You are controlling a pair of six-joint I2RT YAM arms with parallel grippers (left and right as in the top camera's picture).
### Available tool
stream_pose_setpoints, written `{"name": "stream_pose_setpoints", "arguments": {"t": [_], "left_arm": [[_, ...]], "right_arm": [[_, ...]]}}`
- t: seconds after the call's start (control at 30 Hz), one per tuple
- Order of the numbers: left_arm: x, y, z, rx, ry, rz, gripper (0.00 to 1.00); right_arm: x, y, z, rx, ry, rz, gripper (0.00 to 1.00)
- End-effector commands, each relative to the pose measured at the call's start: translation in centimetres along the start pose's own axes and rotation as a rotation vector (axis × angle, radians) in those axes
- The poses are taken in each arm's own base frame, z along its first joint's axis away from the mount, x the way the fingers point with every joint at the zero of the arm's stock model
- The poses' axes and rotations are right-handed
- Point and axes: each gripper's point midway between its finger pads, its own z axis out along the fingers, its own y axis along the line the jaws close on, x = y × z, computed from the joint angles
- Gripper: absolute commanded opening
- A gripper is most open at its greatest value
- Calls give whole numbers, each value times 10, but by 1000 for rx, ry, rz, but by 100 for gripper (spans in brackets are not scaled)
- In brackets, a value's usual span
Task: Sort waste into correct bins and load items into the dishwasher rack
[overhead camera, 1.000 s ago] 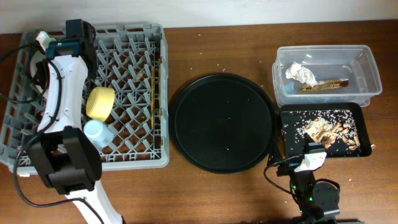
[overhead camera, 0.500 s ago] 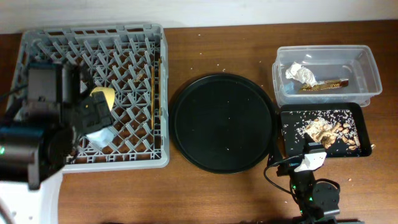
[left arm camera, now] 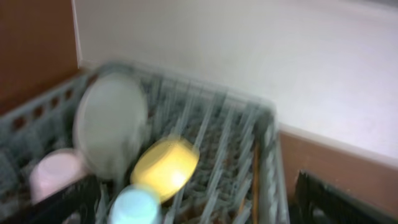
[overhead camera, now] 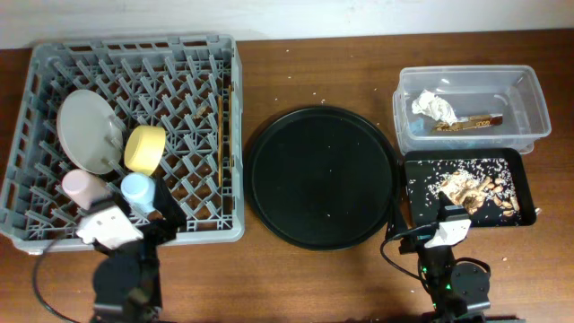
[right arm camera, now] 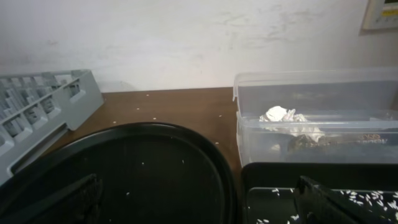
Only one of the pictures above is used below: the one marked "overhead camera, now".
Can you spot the round black tray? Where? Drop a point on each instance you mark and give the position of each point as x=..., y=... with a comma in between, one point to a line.
x=322, y=178

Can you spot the light grey plate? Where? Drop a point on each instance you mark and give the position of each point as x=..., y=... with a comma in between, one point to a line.
x=88, y=132

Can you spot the wooden chopstick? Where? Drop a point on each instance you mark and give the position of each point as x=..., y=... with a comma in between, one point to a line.
x=230, y=123
x=220, y=140

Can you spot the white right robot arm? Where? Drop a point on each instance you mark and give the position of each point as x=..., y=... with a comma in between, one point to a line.
x=458, y=287

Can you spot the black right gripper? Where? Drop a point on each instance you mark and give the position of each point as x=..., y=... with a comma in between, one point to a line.
x=414, y=241

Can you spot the gold snack wrapper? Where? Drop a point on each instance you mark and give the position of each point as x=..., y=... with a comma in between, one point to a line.
x=469, y=123

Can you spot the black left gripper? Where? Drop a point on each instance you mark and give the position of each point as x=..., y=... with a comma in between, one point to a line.
x=166, y=206

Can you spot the light blue plastic cup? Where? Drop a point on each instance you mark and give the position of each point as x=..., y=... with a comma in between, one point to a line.
x=138, y=190

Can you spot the pink plastic cup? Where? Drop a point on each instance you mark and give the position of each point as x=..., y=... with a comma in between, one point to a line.
x=84, y=188

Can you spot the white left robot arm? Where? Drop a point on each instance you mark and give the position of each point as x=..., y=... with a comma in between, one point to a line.
x=127, y=283

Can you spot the yellow bowl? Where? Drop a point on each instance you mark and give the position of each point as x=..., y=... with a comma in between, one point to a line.
x=144, y=149

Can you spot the clear plastic bin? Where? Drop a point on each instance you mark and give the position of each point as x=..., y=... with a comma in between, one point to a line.
x=511, y=91

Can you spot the grey plastic dishwasher rack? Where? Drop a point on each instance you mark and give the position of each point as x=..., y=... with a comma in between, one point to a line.
x=169, y=82

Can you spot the food scraps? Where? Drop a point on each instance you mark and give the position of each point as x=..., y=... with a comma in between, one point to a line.
x=483, y=187

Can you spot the crumpled white tissue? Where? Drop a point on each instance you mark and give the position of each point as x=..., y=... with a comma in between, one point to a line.
x=430, y=105

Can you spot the black rectangular tray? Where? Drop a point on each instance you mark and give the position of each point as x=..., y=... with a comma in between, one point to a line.
x=414, y=173

